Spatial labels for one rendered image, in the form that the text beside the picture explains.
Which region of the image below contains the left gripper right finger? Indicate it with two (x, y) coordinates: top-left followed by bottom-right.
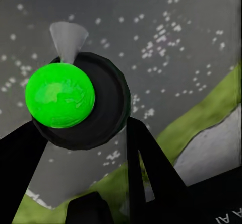
(126, 116), (211, 224)

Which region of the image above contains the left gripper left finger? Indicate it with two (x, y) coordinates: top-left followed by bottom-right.
(0, 121), (48, 224)

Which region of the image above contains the insectifuge atomizer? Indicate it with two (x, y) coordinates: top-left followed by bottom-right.
(25, 22), (132, 150)

